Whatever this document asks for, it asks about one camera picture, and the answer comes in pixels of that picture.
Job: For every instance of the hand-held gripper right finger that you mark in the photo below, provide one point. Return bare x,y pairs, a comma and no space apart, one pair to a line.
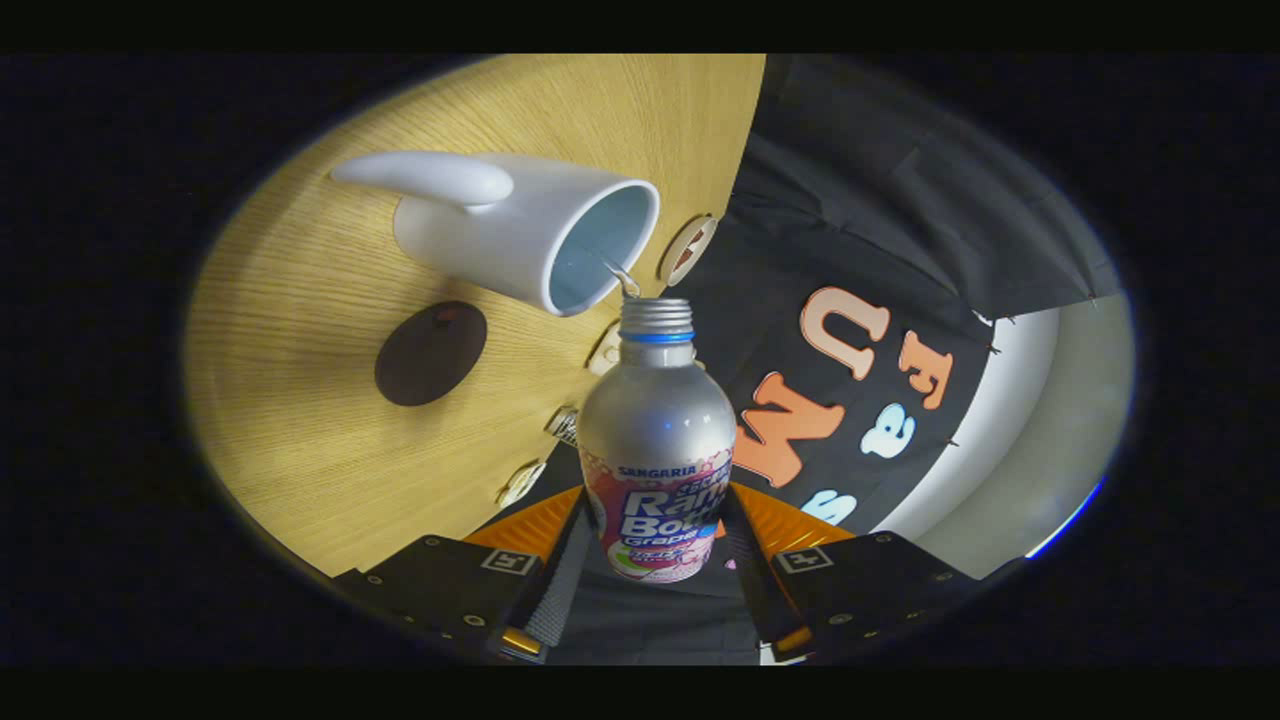
752,575

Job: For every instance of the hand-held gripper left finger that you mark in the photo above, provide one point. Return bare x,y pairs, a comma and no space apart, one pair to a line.
565,585

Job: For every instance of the silver juice bottle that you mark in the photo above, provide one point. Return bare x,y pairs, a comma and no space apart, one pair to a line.
655,420

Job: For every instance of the dark brown round coaster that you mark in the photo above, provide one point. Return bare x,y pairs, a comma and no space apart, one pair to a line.
430,353

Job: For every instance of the clear juice stream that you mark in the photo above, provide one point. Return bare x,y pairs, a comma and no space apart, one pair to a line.
628,285

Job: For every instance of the white cup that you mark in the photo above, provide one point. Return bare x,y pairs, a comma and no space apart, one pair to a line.
480,225

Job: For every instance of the white divided dish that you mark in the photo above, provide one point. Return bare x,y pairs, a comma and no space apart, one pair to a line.
520,484

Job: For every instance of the white toaster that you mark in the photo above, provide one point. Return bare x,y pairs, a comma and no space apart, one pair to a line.
605,352

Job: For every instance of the wooden table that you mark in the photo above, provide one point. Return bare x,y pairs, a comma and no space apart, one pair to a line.
300,450

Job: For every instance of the small white plate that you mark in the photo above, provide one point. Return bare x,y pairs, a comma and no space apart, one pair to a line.
688,250

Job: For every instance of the black backdrop cloth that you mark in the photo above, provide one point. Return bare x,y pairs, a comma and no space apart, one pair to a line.
850,200

